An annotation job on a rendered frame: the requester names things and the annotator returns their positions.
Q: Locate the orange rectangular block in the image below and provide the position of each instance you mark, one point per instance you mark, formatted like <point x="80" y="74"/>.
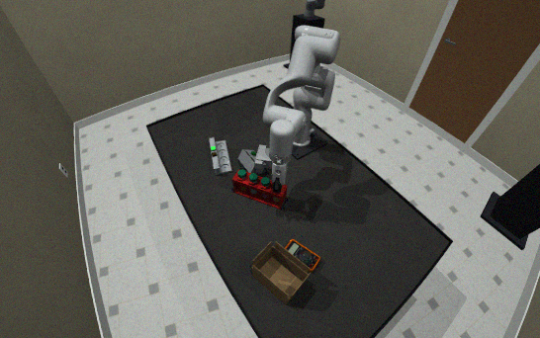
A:
<point x="304" y="254"/>

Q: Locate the brown cardboard box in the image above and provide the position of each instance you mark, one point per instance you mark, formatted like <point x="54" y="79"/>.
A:
<point x="285" y="270"/>

